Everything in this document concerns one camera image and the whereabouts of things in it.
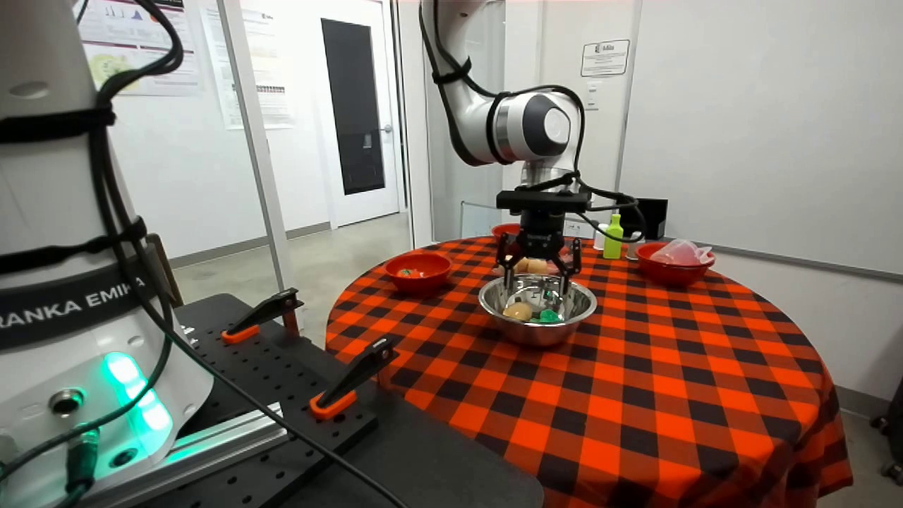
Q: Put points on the red black plaid tablecloth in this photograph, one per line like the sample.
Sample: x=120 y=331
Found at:
x=662 y=400

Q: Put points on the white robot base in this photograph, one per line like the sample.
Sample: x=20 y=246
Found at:
x=94 y=387

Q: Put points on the red bowl with tomato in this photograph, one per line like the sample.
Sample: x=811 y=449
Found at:
x=432 y=266

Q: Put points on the black orange clamp rear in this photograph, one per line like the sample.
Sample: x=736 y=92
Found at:
x=279 y=307

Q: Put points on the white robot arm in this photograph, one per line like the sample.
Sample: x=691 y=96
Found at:
x=536 y=126

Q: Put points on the silver metal basin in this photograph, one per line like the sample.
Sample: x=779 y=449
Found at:
x=578 y=307

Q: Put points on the green toy broccoli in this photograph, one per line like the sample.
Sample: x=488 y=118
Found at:
x=549 y=314

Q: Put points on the red bowl with plastic bag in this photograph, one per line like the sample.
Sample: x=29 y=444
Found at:
x=676 y=263

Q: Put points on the beige egg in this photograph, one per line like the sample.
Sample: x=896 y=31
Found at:
x=516 y=312

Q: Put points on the red bowl with dark contents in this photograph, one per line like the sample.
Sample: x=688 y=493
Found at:
x=505 y=229

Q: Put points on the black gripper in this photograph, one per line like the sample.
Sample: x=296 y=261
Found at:
x=540 y=233

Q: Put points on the green plastic bottle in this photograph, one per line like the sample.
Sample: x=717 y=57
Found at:
x=612 y=238

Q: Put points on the black perforated mounting board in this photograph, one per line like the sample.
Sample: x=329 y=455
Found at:
x=378 y=453

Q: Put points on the black orange clamp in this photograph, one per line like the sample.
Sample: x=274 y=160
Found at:
x=340 y=396
x=279 y=307

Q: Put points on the door notice sign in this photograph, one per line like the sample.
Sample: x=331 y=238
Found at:
x=602 y=61

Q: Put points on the orange toy tomato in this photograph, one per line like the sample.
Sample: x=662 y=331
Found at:
x=410 y=276

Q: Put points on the black orange clamp front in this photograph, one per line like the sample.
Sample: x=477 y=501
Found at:
x=340 y=396

